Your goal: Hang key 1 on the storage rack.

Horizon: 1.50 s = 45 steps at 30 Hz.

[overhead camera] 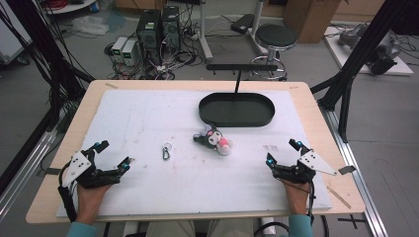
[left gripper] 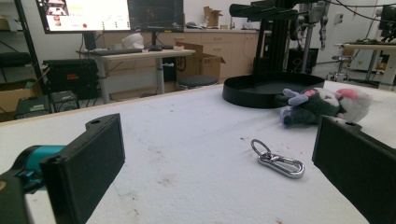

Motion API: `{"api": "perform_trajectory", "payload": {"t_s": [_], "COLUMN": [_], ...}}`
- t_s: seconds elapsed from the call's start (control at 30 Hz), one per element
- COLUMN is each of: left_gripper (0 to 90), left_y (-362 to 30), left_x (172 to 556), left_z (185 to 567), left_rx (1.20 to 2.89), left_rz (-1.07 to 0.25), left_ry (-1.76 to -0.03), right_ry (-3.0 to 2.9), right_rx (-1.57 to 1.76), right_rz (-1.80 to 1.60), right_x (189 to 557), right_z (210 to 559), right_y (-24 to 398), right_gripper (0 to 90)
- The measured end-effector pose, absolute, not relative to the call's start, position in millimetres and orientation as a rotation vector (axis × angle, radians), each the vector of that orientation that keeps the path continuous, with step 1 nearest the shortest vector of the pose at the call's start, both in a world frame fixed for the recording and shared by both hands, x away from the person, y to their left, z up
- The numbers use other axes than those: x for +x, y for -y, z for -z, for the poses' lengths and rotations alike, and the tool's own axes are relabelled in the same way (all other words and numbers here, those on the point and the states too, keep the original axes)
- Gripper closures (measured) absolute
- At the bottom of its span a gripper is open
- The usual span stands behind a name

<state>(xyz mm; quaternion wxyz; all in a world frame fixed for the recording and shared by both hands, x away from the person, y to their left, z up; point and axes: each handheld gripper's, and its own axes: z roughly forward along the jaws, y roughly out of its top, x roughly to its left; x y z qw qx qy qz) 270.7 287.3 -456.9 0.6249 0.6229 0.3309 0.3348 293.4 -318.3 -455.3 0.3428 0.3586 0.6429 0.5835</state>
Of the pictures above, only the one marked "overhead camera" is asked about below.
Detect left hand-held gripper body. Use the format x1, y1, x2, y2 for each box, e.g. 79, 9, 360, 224
61, 147, 124, 191

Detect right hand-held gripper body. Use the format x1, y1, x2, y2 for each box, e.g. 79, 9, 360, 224
270, 148, 338, 186

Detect metal keychain carabiner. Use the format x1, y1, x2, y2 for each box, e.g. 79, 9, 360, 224
161, 140, 173, 161

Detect black oval tray with hanger stand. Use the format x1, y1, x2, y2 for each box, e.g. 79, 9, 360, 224
198, 63, 279, 128

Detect black and pink plush toy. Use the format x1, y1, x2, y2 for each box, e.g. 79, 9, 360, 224
193, 122, 234, 156

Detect person's right hand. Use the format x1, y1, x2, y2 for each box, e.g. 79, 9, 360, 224
282, 180, 312, 216

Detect person's left hand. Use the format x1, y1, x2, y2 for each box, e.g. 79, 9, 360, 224
76, 185, 112, 224

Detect white foam mat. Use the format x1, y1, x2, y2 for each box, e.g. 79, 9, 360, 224
54, 89, 333, 219

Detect person's legs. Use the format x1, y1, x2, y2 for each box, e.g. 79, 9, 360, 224
144, 218, 255, 237

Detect white power supply unit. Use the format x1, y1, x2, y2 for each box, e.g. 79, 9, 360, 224
111, 37, 127, 63
122, 39, 138, 67

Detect white board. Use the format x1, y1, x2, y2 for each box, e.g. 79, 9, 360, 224
324, 26, 414, 77

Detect black round stool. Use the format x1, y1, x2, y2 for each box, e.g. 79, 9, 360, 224
250, 23, 298, 82

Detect white plastic bag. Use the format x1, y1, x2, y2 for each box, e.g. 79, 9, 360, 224
71, 15, 110, 36

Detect black computer tower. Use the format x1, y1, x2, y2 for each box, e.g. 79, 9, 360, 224
161, 5, 182, 50
136, 9, 163, 65

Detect grey and black device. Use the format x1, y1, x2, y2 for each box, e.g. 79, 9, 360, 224
337, 23, 402, 75

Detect brown cardboard box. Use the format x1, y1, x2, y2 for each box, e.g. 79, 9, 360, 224
284, 0, 342, 44

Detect black flat box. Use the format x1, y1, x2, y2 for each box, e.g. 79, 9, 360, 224
230, 13, 255, 35

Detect wooden desk with white legs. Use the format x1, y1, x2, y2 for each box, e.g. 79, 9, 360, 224
197, 0, 268, 63

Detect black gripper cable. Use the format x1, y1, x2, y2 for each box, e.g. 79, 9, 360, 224
253, 182, 330, 237
57, 164, 79, 223

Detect aluminium rail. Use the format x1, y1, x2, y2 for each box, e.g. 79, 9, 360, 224
320, 107, 390, 237
0, 126, 59, 216

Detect tangle of cables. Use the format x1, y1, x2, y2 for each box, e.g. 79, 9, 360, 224
104, 19, 203, 81

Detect black metal frame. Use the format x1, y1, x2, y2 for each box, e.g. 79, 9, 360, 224
0, 0, 96, 132
310, 0, 419, 143

